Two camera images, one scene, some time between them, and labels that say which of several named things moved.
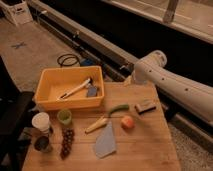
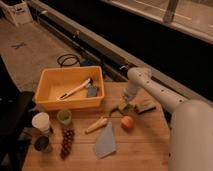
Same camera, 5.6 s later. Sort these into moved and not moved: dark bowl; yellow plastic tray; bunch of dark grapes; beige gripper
Moved: beige gripper
Not moved: dark bowl; yellow plastic tray; bunch of dark grapes
